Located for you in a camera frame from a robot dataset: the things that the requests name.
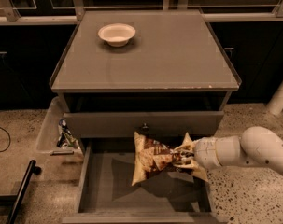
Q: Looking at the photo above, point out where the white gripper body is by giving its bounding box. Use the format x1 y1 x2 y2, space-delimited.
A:
194 137 221 170

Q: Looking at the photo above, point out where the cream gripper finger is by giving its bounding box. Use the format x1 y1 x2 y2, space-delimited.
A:
174 160 208 182
175 133 196 154

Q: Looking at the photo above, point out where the brown chip bag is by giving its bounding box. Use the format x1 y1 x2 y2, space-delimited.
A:
132 132 194 186

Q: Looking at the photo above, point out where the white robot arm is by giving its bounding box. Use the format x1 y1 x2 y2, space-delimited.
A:
172 126 283 176

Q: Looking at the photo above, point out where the brass drawer knob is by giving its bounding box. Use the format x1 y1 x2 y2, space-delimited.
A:
141 123 149 132

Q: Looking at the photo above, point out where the grey drawer cabinet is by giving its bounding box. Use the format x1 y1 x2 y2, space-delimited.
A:
51 12 240 143

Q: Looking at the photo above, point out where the grey open middle drawer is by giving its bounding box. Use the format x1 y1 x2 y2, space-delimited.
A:
63 138 228 224

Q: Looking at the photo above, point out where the grey top drawer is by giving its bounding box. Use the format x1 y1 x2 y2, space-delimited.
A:
64 111 224 138

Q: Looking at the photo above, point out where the snack wrapper in bin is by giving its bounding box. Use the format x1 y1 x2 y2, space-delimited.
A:
56 119 79 149

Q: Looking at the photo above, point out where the white paper bowl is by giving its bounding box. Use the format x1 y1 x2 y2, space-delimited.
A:
98 23 135 47

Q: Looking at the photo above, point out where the clear plastic bin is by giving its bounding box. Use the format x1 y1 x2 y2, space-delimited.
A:
36 97 74 155

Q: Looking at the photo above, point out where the black metal bar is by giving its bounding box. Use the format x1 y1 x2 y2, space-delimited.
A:
6 160 42 224

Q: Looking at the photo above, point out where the metal railing frame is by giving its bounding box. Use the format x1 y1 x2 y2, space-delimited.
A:
0 0 283 25

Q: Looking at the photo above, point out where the black cable on floor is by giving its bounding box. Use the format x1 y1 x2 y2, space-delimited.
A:
0 122 12 153

